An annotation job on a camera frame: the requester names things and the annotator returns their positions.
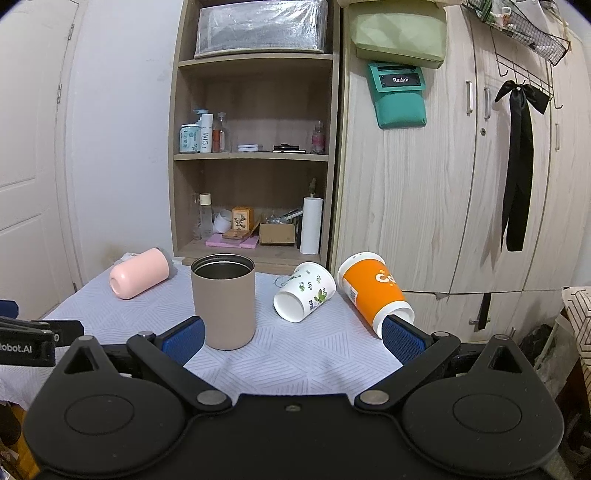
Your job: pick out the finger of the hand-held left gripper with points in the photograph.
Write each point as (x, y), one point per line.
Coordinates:
(68, 331)

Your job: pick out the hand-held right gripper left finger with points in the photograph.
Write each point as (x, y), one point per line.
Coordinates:
(184, 340)

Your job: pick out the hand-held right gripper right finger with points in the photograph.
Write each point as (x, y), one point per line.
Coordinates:
(400, 339)

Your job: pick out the orange paper cup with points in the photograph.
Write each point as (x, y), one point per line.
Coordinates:
(369, 281)

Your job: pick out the white floral cup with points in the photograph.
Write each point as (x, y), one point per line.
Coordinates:
(304, 293)

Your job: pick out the beige metal-lined tumbler cup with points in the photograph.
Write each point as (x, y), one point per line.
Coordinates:
(224, 304)

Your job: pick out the pink cup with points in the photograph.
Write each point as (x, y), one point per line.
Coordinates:
(138, 273)

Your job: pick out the white patterned table cloth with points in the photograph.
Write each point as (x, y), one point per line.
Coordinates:
(300, 353)

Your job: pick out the flat pink box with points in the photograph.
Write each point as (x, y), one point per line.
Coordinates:
(231, 242)

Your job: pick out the white jar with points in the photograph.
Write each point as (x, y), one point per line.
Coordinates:
(222, 222)

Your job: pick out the clear bottle with cream cap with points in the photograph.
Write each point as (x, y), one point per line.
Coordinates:
(206, 217)

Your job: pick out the wooden wardrobe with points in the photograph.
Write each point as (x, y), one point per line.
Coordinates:
(415, 207)

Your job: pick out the wooden box with floral print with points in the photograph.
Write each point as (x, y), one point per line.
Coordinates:
(243, 218)

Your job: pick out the black bag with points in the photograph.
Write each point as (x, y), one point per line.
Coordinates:
(539, 344)

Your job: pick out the small cardboard box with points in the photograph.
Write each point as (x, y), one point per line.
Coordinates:
(277, 234)

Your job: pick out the white paper towel roll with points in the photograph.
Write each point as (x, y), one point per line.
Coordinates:
(310, 226)

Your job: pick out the wooden shelf unit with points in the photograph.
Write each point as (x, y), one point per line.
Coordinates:
(258, 180)

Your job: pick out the cream geometric patterned cloth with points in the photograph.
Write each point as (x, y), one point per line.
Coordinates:
(578, 318)

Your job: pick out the white door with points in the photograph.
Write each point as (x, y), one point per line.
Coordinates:
(27, 138)

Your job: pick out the teal label canister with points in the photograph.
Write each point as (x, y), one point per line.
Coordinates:
(188, 140)

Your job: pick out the flat white case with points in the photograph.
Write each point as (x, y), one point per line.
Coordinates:
(250, 147)

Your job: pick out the glass bottle with red liquid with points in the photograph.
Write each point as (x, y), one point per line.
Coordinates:
(221, 136)

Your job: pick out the white bottle with blue cap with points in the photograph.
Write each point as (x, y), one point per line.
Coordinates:
(205, 134)

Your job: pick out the black ribbon bow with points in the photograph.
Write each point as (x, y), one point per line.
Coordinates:
(518, 161)

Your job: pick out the small pink bottle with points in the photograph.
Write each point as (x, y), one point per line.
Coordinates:
(318, 140)

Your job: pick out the flat black case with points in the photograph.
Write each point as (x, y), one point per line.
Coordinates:
(288, 148)

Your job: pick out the teal pouch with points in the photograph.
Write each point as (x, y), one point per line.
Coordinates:
(399, 106)

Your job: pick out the green padded bag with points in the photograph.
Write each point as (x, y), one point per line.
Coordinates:
(397, 39)

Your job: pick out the silver storage box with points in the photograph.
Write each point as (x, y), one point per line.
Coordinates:
(261, 27)

